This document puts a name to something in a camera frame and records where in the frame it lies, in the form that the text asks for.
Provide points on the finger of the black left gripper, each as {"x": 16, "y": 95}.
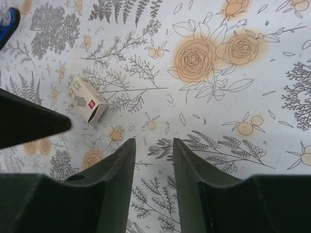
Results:
{"x": 22, "y": 121}

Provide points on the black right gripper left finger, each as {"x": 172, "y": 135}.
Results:
{"x": 95, "y": 200}

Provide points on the blue black stapler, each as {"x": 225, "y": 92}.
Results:
{"x": 8, "y": 25}

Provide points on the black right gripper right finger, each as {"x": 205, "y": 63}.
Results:
{"x": 212, "y": 201}

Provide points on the white staple box sleeve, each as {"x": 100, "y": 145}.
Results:
{"x": 87, "y": 99}

